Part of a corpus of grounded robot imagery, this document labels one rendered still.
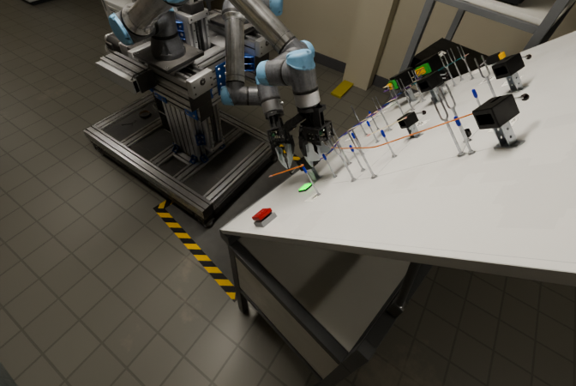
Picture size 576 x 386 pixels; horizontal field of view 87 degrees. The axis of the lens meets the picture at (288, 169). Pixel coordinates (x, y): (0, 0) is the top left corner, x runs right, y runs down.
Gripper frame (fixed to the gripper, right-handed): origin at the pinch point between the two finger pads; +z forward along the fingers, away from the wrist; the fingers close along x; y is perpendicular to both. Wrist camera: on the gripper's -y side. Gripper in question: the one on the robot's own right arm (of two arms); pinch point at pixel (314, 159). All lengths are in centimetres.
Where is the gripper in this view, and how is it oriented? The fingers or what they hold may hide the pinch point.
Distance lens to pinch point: 102.7
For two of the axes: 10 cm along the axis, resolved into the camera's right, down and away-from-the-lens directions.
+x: 6.5, -5.0, 5.7
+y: 7.3, 2.1, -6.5
